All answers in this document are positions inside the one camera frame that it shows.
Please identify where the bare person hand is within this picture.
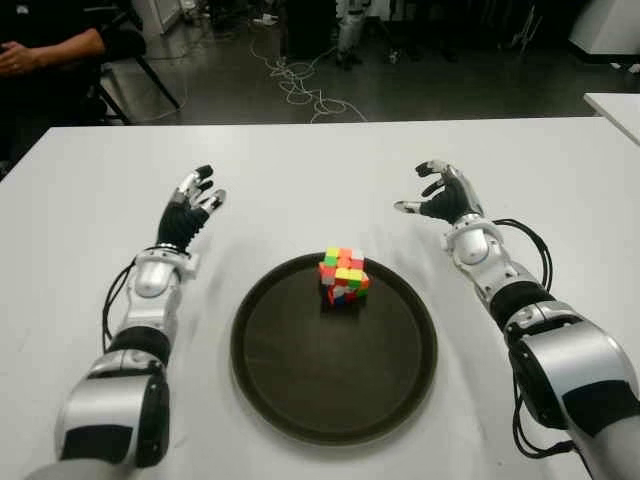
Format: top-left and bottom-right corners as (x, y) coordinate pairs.
(0, 41), (40, 76)

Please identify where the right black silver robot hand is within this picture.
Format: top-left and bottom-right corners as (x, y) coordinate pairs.
(393, 159), (485, 226)

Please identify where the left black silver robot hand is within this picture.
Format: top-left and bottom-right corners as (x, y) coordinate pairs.
(157, 164), (229, 251)

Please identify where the multicoloured Rubik's cube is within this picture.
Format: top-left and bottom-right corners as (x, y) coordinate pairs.
(318, 246), (371, 307)

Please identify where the bare person forearm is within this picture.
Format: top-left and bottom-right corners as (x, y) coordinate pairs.
(32, 27), (109, 69)

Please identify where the round dark brown plate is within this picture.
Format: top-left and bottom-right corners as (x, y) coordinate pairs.
(229, 252), (440, 447)

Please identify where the seated person black shirt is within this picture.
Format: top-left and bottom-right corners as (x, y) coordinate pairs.
(0, 0), (149, 151)

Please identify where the black chair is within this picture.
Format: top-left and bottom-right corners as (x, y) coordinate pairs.
(92, 54), (182, 126)

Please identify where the white glass-front cabinet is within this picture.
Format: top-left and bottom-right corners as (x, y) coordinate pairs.
(130, 0), (185, 36)

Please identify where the white side table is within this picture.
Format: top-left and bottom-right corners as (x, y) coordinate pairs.
(583, 92), (640, 146)

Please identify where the white cabinet with black base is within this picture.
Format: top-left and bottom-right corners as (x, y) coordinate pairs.
(568, 0), (640, 57)

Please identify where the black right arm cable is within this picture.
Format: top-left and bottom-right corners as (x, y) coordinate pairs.
(492, 217), (555, 292)

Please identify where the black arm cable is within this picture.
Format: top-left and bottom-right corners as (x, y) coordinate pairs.
(492, 217), (555, 292)
(101, 264), (137, 351)

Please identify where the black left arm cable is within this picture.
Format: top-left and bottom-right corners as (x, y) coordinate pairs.
(101, 264), (137, 351)

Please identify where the thin white floor cable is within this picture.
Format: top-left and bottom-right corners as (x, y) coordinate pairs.
(149, 42), (190, 121)

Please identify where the white folded metal frame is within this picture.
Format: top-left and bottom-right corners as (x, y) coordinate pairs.
(501, 2), (545, 52)

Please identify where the tangled white floor cable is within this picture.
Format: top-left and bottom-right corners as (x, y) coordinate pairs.
(249, 34), (369, 125)

